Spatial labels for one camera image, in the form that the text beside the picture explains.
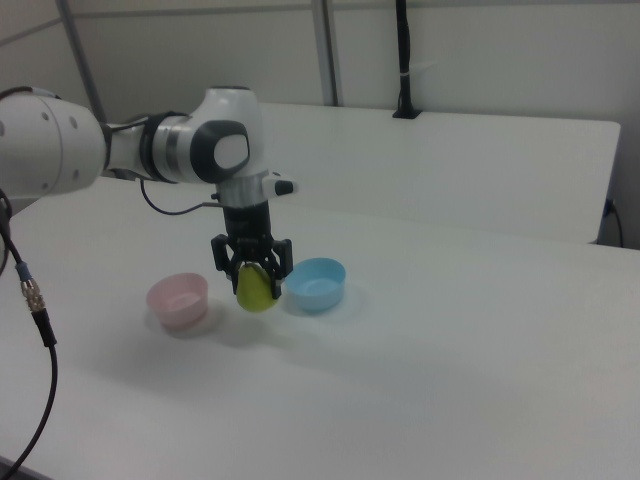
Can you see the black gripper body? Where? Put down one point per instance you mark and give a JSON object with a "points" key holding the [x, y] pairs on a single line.
{"points": [[247, 225]]}

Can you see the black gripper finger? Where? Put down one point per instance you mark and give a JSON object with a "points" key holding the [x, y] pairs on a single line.
{"points": [[280, 260], [222, 257]]}

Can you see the green pear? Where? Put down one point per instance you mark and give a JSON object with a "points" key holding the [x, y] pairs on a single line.
{"points": [[255, 292]]}

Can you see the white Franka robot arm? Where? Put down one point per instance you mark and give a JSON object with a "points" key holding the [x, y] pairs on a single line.
{"points": [[60, 150]]}

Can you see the blue plastic bowl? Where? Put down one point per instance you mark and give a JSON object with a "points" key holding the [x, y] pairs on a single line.
{"points": [[316, 287]]}

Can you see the pink plastic bowl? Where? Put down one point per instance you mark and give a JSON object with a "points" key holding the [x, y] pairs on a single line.
{"points": [[177, 300]]}

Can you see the black clamped pole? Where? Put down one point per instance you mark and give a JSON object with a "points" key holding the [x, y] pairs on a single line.
{"points": [[405, 55]]}

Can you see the grey metal partition post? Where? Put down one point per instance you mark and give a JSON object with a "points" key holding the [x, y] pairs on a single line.
{"points": [[82, 60], [327, 50]]}

